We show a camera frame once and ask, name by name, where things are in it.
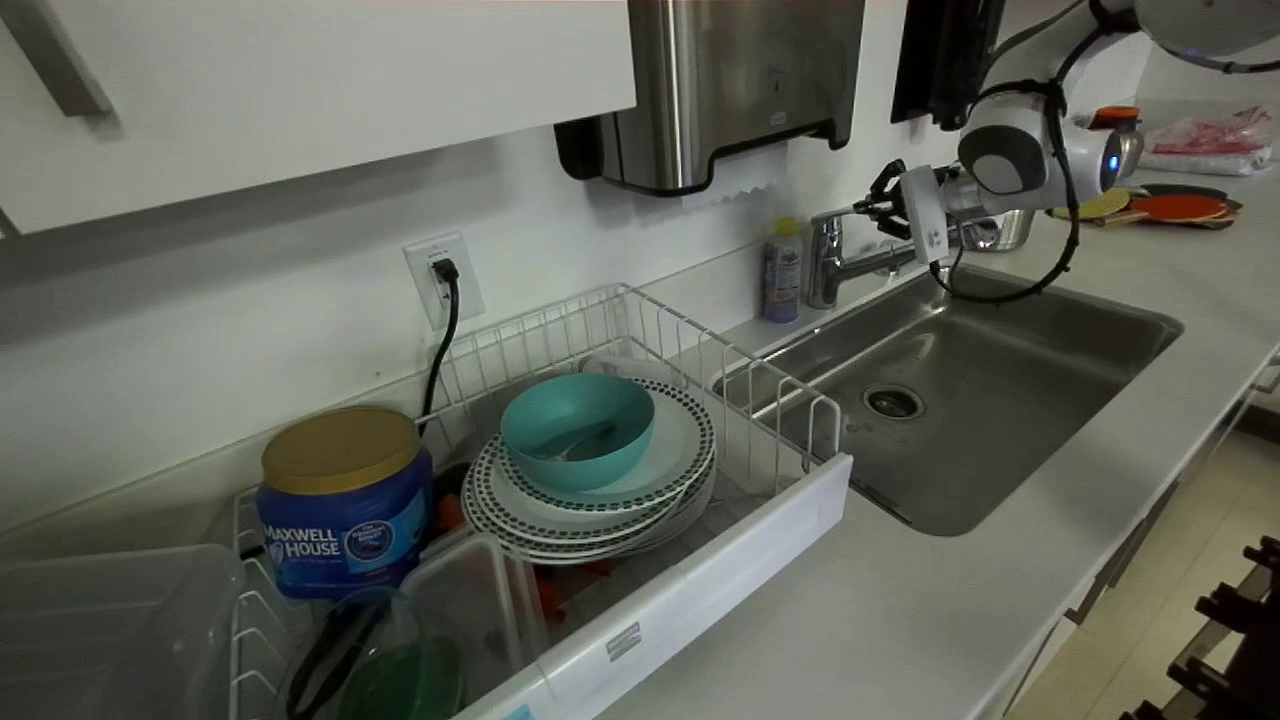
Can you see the chrome faucet lever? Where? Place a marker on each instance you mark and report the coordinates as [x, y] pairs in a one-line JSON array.
[[843, 216]]

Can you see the black utensil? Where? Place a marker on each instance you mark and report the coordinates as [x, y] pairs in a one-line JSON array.
[[325, 654]]

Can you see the small clear plastic container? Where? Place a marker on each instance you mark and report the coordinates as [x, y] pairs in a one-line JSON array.
[[465, 601]]

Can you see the green bowl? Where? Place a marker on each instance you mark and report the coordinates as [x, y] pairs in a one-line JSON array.
[[402, 686]]

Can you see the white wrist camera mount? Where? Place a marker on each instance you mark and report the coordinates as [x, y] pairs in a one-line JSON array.
[[931, 215]]

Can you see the white dish rack tray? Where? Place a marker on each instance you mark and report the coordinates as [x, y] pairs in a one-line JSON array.
[[723, 572]]

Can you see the white wall power outlet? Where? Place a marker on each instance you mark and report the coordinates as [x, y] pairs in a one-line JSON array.
[[425, 264]]

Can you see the orange plate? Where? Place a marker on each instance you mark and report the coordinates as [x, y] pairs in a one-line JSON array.
[[1186, 204]]

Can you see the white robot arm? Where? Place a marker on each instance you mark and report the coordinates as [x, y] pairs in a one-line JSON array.
[[1012, 163]]

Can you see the chrome faucet with spout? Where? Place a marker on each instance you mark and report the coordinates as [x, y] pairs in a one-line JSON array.
[[830, 275]]

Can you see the black wall dispenser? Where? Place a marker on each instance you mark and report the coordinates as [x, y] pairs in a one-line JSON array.
[[941, 55]]

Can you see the black rack frame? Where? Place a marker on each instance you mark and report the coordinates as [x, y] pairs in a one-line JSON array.
[[1253, 666]]

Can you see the small orange lid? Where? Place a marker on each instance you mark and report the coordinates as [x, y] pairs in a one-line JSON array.
[[1116, 116]]

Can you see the stainless paper towel dispenser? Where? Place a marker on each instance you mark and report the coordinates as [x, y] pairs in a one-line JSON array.
[[723, 80]]

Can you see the white plate black dotted rim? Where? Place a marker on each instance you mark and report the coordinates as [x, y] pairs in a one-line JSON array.
[[572, 543], [672, 463]]

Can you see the stainless steel sink basin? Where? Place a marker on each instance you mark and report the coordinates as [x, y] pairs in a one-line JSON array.
[[1012, 412]]

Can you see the blue coffee can yellow lid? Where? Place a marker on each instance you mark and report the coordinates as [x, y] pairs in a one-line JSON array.
[[340, 535]]

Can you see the teal bowl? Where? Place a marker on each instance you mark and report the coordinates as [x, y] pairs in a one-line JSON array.
[[563, 400]]

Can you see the round metal sink drain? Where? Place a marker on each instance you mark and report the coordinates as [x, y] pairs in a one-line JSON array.
[[894, 400]]

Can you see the yellow round item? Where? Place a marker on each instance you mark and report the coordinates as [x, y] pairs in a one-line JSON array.
[[1102, 208]]

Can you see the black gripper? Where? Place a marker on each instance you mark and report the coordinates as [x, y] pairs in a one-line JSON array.
[[899, 215]]

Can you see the red white plastic bag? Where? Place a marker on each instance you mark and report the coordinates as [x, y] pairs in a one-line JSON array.
[[1213, 140]]

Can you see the white upper cabinet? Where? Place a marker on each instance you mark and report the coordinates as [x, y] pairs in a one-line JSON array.
[[333, 80]]

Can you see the dish soap bottle yellow cap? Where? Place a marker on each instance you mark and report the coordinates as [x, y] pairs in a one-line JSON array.
[[781, 282]]

